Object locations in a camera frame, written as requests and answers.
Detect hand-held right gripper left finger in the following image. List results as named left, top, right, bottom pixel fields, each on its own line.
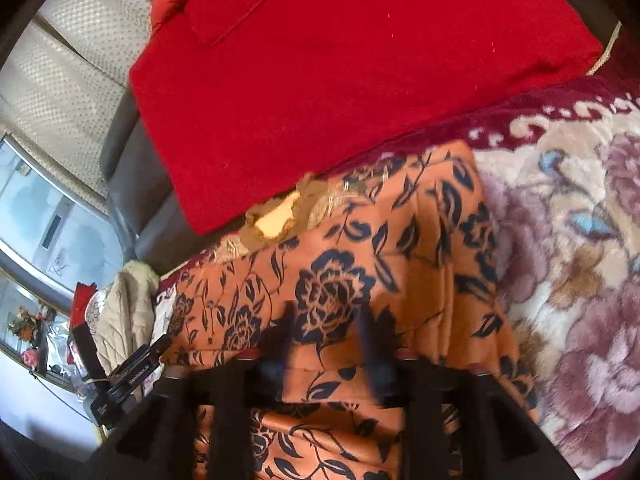
left=85, top=302, right=297, bottom=480

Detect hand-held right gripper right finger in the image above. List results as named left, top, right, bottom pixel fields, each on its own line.
left=356, top=307, right=583, bottom=480

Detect orange black floral garment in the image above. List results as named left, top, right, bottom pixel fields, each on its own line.
left=159, top=139, right=541, bottom=480

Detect beige jacket with fur trim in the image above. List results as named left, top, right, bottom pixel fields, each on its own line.
left=94, top=259, right=160, bottom=376

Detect red packet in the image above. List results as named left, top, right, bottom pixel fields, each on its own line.
left=67, top=282, right=99, bottom=342

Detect flower bouquet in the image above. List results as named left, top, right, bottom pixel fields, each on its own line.
left=7, top=304, right=47, bottom=347

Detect torn tan cover yellow foam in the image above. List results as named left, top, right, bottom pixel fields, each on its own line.
left=239, top=171, right=333, bottom=253

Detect glass window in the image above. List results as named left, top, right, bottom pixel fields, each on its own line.
left=0, top=132, right=127, bottom=312

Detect dark leather sofa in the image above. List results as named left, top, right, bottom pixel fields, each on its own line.
left=99, top=87, right=251, bottom=277

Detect floral plush blanket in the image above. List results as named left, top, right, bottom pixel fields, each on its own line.
left=152, top=25, right=640, bottom=480

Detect red knit cloth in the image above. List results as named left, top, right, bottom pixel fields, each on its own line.
left=129, top=0, right=605, bottom=237

